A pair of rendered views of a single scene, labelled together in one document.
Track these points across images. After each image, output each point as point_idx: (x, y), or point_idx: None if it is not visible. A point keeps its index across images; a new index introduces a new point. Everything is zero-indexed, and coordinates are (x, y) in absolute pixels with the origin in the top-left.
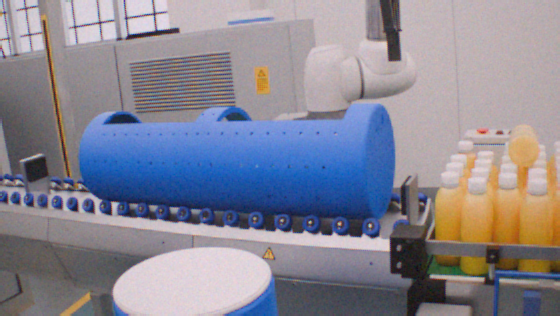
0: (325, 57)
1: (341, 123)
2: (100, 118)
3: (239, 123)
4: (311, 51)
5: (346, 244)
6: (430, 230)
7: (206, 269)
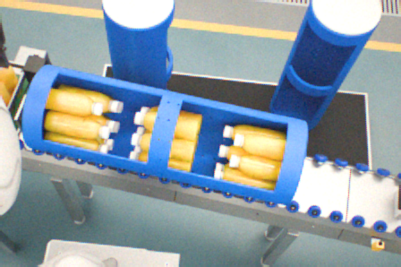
0: (72, 251)
1: (61, 70)
2: (296, 130)
3: (141, 89)
4: (90, 266)
5: None
6: (21, 77)
7: (133, 5)
